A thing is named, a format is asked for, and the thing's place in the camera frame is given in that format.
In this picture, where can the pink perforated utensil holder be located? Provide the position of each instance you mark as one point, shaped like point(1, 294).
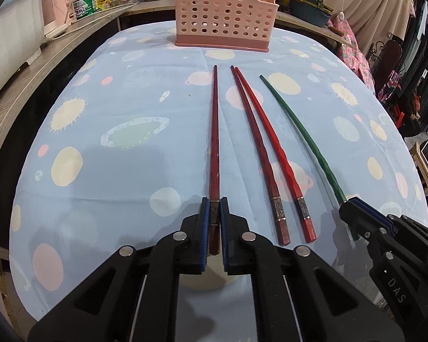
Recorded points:
point(217, 14)

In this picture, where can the pink floral cloth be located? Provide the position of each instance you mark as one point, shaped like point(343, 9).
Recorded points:
point(356, 57)

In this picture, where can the pink kitchen appliance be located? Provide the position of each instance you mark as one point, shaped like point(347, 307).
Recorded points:
point(59, 7)

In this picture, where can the blue spotted tablecloth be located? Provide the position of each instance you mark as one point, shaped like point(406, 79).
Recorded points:
point(128, 185)

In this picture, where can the dark red chopstick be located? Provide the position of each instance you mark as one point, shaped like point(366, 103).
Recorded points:
point(214, 149)
point(280, 221)

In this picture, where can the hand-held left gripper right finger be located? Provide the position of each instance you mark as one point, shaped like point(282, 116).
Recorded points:
point(225, 235)

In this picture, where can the green chopstick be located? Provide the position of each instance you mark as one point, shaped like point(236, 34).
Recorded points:
point(339, 192)

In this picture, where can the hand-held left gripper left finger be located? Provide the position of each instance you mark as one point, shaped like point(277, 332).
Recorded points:
point(204, 235)

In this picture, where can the beige curtain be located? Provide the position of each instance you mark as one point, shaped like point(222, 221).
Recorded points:
point(367, 3)

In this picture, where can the teal planter tray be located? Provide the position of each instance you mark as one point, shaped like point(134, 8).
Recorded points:
point(310, 12)

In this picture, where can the dark hanging clothes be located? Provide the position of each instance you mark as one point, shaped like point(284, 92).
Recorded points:
point(421, 60)

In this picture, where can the white plastic bin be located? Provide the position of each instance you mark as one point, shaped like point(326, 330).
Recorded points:
point(10, 42)

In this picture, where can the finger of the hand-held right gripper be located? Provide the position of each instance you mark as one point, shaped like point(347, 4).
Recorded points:
point(358, 221)
point(374, 213)

